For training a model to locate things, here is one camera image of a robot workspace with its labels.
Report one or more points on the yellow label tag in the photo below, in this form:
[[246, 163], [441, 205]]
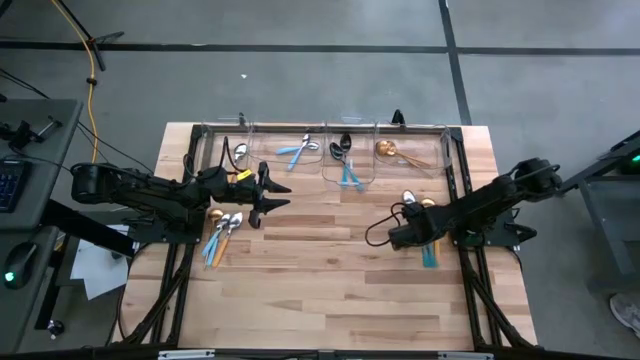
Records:
[[244, 175]]

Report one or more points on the black clamp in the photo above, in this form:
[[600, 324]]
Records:
[[242, 119], [397, 116]]

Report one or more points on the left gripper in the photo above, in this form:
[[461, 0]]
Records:
[[232, 190]]

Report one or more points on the person's shoe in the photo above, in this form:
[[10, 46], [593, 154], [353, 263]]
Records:
[[626, 310]]

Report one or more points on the slender gold spoon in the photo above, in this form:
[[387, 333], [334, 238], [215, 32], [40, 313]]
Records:
[[415, 165]]

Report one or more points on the black aluminium frame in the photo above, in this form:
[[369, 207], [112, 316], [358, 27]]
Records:
[[462, 160]]

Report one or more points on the black keyboard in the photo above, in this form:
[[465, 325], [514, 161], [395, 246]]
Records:
[[10, 185]]

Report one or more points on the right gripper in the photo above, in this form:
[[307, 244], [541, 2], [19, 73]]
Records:
[[410, 230]]

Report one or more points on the grey metal stand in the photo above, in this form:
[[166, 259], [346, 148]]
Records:
[[610, 210]]

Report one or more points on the white paper sheet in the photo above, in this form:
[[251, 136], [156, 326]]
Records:
[[97, 270]]

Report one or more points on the black tripod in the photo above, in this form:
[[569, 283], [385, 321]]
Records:
[[80, 31]]

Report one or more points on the grey desk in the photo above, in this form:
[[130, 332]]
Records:
[[45, 150]]

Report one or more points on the clear plastic bin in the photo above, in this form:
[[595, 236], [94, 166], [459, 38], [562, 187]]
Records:
[[430, 145], [215, 150], [367, 150], [270, 160]]

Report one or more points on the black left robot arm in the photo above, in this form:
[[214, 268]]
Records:
[[140, 192]]

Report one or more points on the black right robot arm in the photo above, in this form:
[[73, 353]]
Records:
[[480, 202]]

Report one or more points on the black desk gadget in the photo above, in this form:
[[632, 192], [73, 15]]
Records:
[[22, 132]]

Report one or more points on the black computer mouse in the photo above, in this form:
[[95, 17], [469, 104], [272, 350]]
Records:
[[19, 265]]

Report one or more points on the silver bracket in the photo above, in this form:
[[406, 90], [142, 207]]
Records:
[[465, 355], [185, 354]]

